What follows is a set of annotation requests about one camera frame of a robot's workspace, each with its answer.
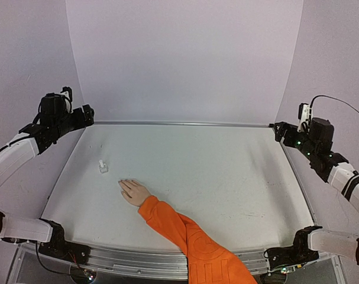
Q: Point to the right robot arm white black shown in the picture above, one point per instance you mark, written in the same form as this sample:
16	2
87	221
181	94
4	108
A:
315	143

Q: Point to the mannequin hand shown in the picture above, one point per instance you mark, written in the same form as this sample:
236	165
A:
134	192

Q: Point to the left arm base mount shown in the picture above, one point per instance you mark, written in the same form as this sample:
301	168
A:
59	248

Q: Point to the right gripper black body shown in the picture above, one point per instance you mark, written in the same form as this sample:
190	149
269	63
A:
280	131

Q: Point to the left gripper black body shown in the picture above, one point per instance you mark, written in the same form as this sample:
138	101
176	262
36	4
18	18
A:
80	123

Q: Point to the orange sleeve forearm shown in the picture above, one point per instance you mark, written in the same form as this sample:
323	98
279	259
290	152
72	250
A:
207	261

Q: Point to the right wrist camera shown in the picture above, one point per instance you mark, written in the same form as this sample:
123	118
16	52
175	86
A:
305	118

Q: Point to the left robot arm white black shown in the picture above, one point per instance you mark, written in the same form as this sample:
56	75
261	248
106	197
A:
56	117

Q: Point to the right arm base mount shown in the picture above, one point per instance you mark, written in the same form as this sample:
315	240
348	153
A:
298	253

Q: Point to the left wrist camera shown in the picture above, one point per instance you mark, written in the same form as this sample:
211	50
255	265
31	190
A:
68	97

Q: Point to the clear nail polish bottle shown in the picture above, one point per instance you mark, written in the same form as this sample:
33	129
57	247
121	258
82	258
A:
103	167

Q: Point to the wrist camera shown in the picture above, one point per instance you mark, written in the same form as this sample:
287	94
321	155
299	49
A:
305	118
68	97

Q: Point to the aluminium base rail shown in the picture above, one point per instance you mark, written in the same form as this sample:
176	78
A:
149	258

